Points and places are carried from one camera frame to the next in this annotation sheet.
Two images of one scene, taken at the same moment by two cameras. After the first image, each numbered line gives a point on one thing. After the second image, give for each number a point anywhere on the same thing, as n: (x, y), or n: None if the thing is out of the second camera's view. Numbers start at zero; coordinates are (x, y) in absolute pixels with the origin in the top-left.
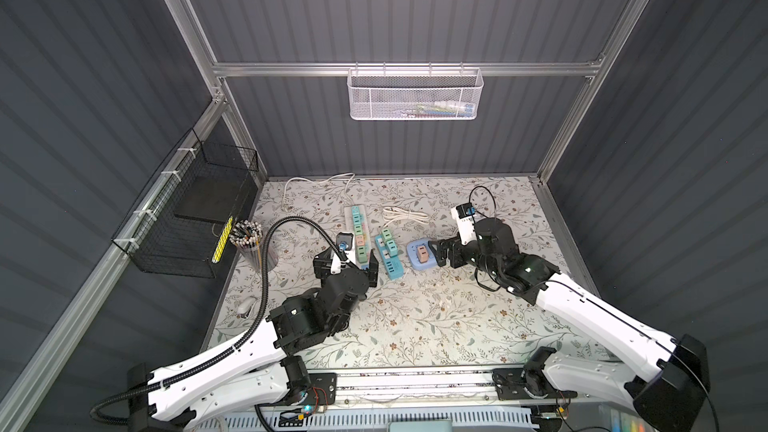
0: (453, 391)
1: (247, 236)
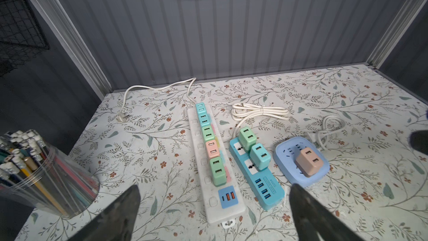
0: None
1: (35, 173)
